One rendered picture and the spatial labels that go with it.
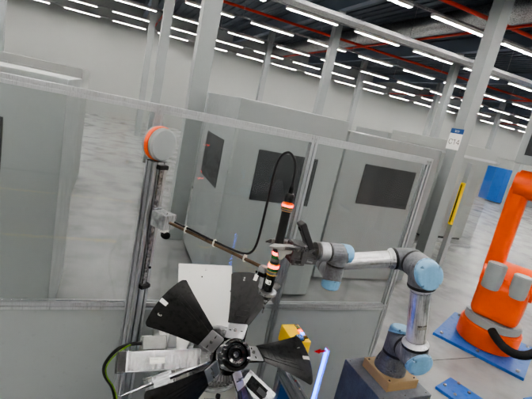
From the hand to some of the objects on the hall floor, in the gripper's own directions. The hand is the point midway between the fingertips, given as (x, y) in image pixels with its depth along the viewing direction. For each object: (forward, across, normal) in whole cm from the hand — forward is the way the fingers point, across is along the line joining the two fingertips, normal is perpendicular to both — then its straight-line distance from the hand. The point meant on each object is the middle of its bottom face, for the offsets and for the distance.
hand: (271, 242), depth 144 cm
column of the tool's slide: (+42, +58, -166) cm, 180 cm away
